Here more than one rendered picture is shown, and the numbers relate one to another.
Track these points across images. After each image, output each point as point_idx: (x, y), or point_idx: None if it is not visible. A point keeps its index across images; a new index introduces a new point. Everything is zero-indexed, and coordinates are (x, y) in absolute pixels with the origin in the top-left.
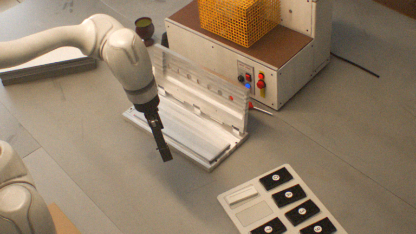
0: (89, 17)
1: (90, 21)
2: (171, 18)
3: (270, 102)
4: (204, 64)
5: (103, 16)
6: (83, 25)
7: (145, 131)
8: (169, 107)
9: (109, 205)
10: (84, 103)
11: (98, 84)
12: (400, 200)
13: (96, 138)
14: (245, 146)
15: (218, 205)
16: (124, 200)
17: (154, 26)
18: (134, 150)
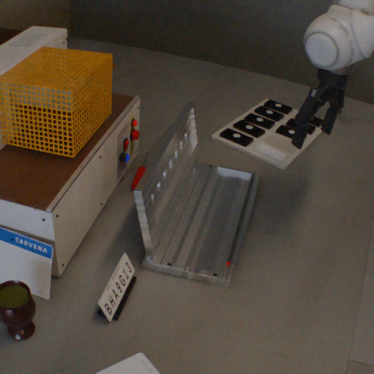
0: (338, 28)
1: (357, 10)
2: (45, 203)
3: (135, 151)
4: (91, 207)
5: (326, 17)
6: (366, 15)
7: (241, 249)
8: (185, 235)
9: (359, 238)
10: (229, 356)
11: (171, 359)
12: (207, 89)
13: (286, 300)
14: None
15: (290, 167)
16: (343, 229)
17: None
18: (276, 251)
